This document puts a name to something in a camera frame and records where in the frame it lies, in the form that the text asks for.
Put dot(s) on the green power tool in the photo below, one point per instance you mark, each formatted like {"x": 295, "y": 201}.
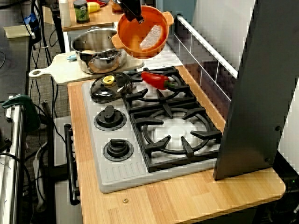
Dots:
{"x": 28, "y": 109}

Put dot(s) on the yellow squeeze bottle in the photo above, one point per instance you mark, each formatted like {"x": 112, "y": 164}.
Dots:
{"x": 93, "y": 7}

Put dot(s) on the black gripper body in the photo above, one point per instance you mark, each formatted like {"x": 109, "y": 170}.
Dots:
{"x": 130, "y": 4}

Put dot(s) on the light wooden cutting board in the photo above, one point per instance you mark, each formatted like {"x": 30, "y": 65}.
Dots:
{"x": 60, "y": 70}

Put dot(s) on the green can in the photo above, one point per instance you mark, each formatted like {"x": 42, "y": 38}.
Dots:
{"x": 81, "y": 12}

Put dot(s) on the amber jar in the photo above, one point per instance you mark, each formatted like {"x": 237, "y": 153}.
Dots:
{"x": 115, "y": 9}

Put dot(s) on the black stove knob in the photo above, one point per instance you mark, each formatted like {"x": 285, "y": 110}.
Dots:
{"x": 118, "y": 149}
{"x": 109, "y": 116}

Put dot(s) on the white power strip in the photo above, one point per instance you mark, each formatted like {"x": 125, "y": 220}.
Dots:
{"x": 39, "y": 177}

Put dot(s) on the brass screw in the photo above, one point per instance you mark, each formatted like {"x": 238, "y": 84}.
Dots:
{"x": 125, "y": 200}

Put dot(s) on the grey toy stove plate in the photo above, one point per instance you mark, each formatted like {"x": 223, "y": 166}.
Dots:
{"x": 121, "y": 172}

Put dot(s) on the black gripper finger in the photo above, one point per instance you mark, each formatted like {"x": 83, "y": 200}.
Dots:
{"x": 137, "y": 15}
{"x": 126, "y": 12}

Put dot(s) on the orange plastic toy pot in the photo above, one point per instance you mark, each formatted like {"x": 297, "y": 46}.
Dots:
{"x": 135, "y": 46}

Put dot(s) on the glass lid with yellow knob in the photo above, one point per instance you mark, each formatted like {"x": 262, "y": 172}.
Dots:
{"x": 102, "y": 93}

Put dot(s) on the wooden countertop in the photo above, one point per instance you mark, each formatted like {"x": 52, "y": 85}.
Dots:
{"x": 187, "y": 198}

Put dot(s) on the black burner grate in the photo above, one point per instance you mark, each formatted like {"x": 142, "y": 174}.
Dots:
{"x": 137, "y": 95}
{"x": 158, "y": 143}

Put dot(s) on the white plastic bottle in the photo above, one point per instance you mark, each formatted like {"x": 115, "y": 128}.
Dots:
{"x": 65, "y": 14}

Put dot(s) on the wooden side table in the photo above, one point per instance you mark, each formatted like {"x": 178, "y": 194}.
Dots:
{"x": 102, "y": 19}

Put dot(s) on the yellowish notepad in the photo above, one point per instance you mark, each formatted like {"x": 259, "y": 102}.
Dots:
{"x": 16, "y": 31}

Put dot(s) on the white toy kitchen cabinet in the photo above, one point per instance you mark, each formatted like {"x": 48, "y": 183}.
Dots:
{"x": 63, "y": 210}

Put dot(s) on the red toy pepper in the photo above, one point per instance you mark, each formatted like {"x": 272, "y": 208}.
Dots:
{"x": 154, "y": 79}

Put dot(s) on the white cloth piece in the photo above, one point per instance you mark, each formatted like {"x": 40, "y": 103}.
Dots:
{"x": 151, "y": 37}

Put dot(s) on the stainless steel pot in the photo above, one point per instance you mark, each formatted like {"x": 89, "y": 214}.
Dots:
{"x": 102, "y": 65}

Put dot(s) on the dark grey side panel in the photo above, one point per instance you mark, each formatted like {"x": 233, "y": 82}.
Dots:
{"x": 252, "y": 93}

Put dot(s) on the dark tile backsplash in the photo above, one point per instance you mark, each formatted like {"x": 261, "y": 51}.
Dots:
{"x": 210, "y": 77}

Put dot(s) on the silver metal stand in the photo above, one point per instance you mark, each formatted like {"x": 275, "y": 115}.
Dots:
{"x": 14, "y": 163}

